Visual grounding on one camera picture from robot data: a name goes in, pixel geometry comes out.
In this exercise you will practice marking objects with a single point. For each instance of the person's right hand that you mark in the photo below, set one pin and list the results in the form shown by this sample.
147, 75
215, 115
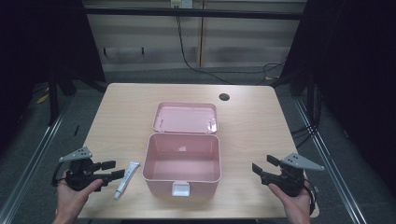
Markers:
294, 203

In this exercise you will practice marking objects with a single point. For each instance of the white wall socket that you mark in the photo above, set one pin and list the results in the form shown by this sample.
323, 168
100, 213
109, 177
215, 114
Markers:
181, 3

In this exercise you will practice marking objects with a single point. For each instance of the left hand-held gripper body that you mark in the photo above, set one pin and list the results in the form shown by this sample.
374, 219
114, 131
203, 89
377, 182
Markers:
79, 174

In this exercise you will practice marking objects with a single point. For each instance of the pink plastic storage box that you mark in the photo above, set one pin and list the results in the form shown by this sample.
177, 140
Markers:
183, 149

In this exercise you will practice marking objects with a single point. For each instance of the person's left hand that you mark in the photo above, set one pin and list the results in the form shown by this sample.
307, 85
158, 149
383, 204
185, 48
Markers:
73, 199

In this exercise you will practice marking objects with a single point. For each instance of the black horizontal metal bar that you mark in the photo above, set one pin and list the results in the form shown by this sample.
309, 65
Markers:
193, 13

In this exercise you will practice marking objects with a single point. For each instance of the white ointment tube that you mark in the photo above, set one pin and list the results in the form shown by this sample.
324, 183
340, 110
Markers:
126, 180

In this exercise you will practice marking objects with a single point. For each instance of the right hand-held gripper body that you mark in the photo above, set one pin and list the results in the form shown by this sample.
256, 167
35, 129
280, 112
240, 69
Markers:
291, 175

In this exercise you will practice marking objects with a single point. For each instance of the black curtain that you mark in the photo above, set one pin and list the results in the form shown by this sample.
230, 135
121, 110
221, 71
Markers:
40, 62
351, 87

